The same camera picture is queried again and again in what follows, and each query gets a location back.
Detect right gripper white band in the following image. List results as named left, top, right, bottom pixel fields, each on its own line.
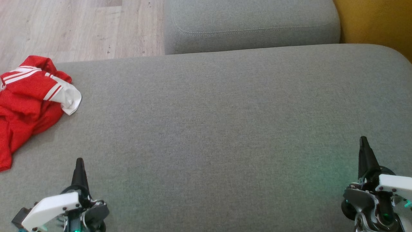
left=341, top=136, right=412, bottom=232

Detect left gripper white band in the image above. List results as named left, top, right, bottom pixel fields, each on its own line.
left=21, top=158, right=110, bottom=232

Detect red basketball jersey white sleeves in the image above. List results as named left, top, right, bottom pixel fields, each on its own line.
left=0, top=55, right=82, bottom=116

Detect large grey sofa seat cushion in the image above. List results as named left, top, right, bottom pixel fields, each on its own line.
left=0, top=43, right=412, bottom=232

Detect yellow sofa back cushion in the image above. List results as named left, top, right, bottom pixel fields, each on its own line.
left=333, top=0, right=412, bottom=63

